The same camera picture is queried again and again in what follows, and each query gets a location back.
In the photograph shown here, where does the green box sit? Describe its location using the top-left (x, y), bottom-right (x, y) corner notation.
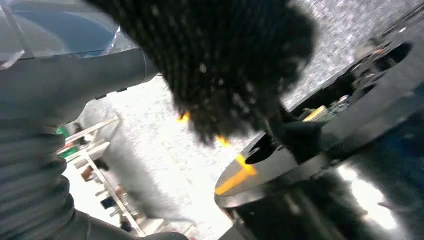
top-left (58, 147), bottom-right (80, 160)

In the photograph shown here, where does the white storage shelf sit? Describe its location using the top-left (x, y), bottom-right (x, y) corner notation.
top-left (56, 115), bottom-right (200, 240)

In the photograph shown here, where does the black braided cable sleeve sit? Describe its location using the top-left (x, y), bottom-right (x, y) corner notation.
top-left (84, 0), bottom-right (317, 147)

